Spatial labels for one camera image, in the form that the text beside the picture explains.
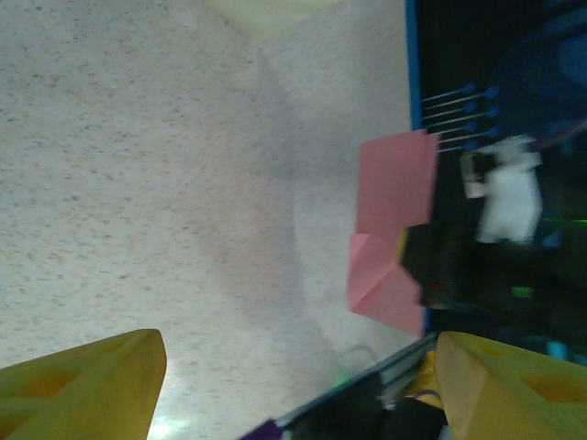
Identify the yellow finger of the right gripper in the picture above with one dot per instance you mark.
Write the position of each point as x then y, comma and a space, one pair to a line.
402, 247

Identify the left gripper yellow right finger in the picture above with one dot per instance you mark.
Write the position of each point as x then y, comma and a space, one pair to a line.
513, 399

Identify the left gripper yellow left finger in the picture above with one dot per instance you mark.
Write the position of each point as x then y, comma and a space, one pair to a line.
82, 394

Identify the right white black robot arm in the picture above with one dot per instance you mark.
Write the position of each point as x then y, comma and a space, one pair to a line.
403, 421

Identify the yellow snack bag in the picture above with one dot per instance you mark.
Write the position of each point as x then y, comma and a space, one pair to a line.
428, 376

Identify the purple Fox's candy bag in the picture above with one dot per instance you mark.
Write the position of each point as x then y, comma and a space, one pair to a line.
263, 433

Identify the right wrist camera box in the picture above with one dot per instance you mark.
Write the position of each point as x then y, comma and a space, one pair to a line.
509, 201

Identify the aluminium frame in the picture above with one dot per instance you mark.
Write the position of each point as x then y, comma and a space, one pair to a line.
403, 355

